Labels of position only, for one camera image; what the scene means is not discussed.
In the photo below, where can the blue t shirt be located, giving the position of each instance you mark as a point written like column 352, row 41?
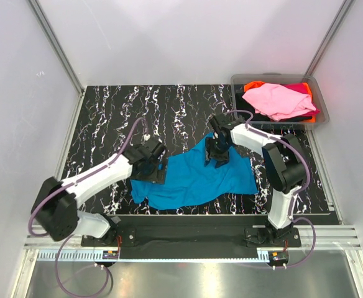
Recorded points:
column 189, row 182

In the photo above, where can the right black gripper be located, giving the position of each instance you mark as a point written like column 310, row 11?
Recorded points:
column 222, row 159

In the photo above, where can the magenta t shirt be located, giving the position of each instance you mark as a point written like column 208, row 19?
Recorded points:
column 300, row 87

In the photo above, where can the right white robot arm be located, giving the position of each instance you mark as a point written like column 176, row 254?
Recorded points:
column 286, row 171

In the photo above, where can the black t shirt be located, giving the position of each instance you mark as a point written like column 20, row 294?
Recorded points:
column 241, row 104

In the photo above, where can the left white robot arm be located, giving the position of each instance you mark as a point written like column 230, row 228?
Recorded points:
column 57, row 206

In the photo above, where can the black marbled table mat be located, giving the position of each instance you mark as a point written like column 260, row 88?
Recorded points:
column 177, row 115

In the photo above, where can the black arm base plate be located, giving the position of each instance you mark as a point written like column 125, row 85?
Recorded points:
column 249, row 230

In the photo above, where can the orange t shirt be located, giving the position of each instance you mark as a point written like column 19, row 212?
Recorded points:
column 254, row 84

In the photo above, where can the clear plastic bin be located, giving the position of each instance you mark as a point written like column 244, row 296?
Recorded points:
column 237, row 86

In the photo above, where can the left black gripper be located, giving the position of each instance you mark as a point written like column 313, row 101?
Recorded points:
column 157, row 177

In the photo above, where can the pink t shirt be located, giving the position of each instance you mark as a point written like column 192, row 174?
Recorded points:
column 278, row 102

